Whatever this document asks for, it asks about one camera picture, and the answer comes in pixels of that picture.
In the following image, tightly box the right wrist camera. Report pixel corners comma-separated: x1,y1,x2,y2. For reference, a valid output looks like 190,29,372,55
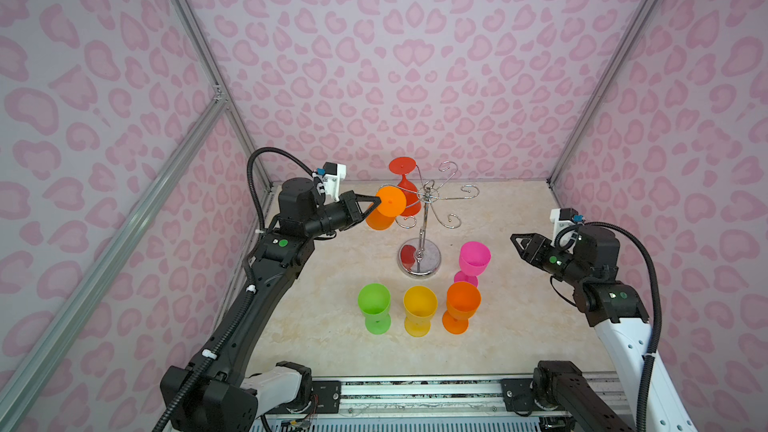
549,208,584,244

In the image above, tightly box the green wine glass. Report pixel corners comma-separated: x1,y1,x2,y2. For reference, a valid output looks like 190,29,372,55
357,283,391,335

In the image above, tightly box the yellow wine glass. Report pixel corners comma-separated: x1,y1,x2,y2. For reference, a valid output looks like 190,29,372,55
403,286,438,337

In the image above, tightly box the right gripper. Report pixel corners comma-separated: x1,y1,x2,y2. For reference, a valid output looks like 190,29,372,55
509,232,590,287

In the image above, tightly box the pink wine glass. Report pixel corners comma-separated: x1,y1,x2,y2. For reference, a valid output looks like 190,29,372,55
453,241,492,287

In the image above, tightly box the orange wine glass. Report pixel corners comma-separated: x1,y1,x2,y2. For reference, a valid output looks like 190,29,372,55
366,186,407,231
442,282,482,335

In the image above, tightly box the red wine glass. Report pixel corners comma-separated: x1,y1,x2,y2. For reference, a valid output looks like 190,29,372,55
389,157,421,217

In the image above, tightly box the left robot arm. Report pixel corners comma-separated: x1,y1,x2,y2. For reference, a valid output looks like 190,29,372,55
154,177,382,431

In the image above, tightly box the aluminium frame strut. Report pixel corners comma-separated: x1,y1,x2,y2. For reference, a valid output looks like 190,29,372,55
1,97,227,431

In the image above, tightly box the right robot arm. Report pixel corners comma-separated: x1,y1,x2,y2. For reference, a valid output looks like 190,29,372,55
510,222,696,431

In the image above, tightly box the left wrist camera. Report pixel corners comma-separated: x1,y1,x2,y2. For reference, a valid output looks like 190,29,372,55
316,162,347,202

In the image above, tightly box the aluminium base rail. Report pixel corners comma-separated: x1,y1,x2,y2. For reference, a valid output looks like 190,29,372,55
161,371,685,432

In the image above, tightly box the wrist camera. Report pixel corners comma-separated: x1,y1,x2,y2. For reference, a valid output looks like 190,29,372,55
316,162,347,202
549,208,584,244

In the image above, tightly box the chrome wine glass rack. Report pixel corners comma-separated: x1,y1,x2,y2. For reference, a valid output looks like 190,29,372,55
395,161,480,279

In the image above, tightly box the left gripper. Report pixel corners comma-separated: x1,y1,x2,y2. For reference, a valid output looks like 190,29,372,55
303,192,380,241

